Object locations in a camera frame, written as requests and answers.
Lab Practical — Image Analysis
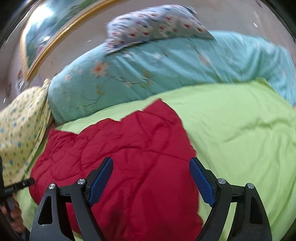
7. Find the red quilted puffer jacket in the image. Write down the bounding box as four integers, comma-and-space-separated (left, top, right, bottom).
29, 100, 203, 240

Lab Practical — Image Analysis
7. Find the person's left hand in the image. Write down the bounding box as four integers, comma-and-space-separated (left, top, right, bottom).
1, 199, 26, 233

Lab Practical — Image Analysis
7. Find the yellow patterned blanket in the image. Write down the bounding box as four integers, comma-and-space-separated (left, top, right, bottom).
1, 79, 51, 186

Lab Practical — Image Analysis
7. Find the light green bed sheet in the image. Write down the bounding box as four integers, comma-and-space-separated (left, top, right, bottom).
17, 78, 295, 240

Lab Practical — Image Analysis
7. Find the teal floral quilt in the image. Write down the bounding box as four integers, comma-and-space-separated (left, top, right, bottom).
48, 31, 295, 125

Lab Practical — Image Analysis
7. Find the gold framed landscape painting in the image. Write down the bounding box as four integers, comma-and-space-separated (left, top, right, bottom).
20, 0, 119, 81

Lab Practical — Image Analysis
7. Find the white floral pillow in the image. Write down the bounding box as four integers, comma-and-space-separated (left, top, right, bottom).
105, 4, 214, 54

